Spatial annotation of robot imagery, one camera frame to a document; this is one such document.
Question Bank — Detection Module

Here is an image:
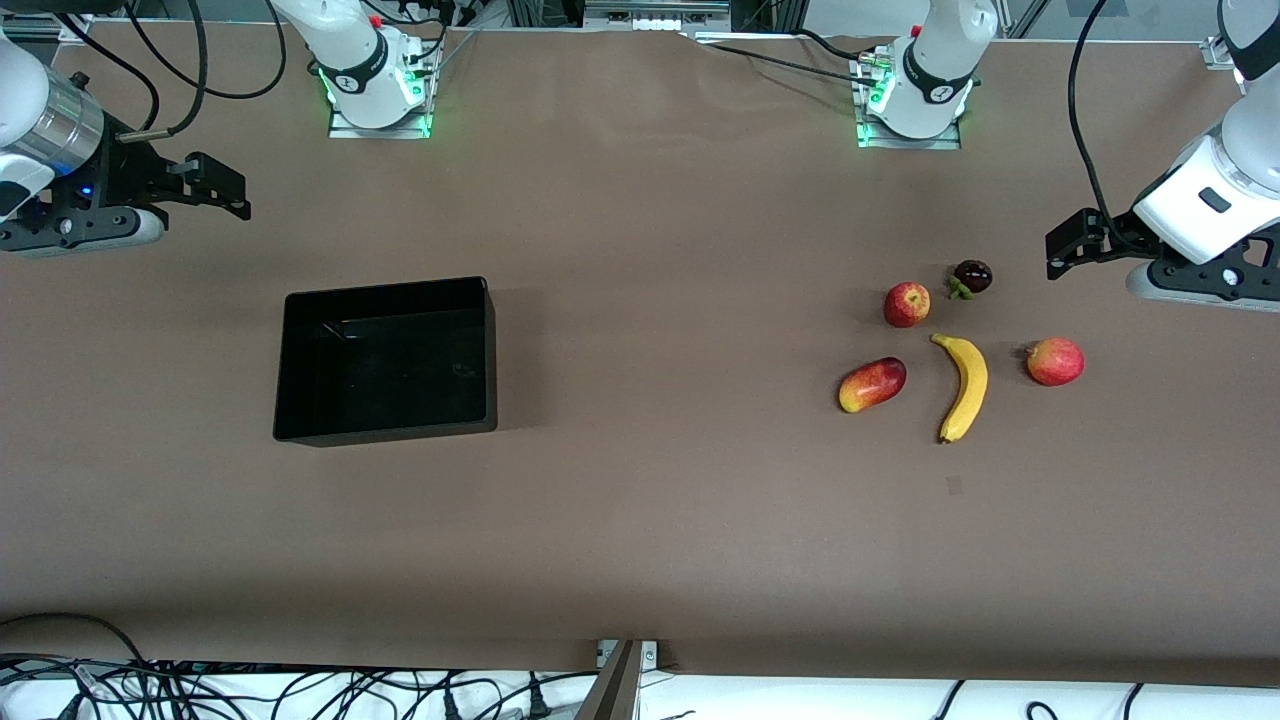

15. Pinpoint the red apple with yellow patch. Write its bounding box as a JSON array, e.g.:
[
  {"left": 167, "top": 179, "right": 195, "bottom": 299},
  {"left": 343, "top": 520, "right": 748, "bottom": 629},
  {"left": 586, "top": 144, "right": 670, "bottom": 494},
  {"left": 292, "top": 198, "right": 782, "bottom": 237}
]
[{"left": 884, "top": 282, "right": 932, "bottom": 329}]

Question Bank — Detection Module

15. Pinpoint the black plastic box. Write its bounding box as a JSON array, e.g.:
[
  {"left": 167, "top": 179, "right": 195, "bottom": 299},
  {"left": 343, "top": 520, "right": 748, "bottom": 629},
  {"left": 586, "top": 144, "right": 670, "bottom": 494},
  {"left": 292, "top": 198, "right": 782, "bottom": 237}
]
[{"left": 273, "top": 277, "right": 499, "bottom": 447}]

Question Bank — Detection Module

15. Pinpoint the yellow banana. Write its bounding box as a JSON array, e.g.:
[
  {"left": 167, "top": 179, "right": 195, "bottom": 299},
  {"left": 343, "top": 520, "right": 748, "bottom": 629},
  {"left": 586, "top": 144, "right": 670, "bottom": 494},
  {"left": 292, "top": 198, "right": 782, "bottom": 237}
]
[{"left": 930, "top": 333, "right": 990, "bottom": 444}]

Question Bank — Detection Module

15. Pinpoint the dark purple mangosteen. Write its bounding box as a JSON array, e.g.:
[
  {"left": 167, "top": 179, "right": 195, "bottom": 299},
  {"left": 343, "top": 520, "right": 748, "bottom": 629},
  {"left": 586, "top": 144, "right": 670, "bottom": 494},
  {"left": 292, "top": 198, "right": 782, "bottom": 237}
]
[{"left": 948, "top": 259, "right": 995, "bottom": 301}]

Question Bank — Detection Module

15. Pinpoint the round reddish orange fruit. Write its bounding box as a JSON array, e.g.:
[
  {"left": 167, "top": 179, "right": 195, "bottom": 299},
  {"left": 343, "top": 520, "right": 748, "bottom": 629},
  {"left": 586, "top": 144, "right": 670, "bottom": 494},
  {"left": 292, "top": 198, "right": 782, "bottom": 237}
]
[{"left": 1026, "top": 337, "right": 1086, "bottom": 388}]

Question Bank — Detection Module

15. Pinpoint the red yellow mango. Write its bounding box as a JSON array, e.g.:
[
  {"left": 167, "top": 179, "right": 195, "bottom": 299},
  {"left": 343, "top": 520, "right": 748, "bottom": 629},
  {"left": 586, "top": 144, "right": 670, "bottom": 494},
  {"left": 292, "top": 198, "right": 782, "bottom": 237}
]
[{"left": 838, "top": 357, "right": 908, "bottom": 414}]

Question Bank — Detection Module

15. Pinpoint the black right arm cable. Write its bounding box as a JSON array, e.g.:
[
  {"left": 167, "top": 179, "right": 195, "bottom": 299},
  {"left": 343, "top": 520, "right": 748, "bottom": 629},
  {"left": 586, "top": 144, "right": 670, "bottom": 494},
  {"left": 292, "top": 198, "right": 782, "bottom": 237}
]
[{"left": 115, "top": 0, "right": 211, "bottom": 143}]

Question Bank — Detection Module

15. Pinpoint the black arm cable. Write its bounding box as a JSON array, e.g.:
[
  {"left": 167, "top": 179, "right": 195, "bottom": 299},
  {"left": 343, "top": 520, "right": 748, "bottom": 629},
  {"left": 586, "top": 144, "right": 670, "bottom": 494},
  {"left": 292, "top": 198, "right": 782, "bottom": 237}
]
[
  {"left": 115, "top": 0, "right": 211, "bottom": 143},
  {"left": 1067, "top": 0, "right": 1129, "bottom": 249}
]

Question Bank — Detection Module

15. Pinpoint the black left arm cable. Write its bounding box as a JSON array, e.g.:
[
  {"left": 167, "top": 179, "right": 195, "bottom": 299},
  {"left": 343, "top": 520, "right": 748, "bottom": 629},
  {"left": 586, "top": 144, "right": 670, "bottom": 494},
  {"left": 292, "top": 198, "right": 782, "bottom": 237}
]
[{"left": 1067, "top": 0, "right": 1129, "bottom": 249}]

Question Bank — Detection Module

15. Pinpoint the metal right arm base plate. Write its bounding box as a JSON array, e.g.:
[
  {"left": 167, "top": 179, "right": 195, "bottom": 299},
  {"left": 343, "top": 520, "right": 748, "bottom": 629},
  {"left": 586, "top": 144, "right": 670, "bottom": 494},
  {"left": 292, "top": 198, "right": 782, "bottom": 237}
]
[{"left": 328, "top": 55, "right": 442, "bottom": 140}]

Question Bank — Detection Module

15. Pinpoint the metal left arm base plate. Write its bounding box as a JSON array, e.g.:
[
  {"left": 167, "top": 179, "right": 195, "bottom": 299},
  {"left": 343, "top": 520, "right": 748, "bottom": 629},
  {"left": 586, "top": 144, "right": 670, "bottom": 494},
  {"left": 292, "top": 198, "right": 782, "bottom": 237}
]
[{"left": 850, "top": 45, "right": 964, "bottom": 151}]

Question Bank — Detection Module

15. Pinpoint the metal table edge bracket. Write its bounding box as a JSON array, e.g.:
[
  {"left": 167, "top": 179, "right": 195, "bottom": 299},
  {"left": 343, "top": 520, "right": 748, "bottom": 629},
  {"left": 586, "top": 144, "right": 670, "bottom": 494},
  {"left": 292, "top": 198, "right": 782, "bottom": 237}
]
[{"left": 575, "top": 638, "right": 661, "bottom": 720}]

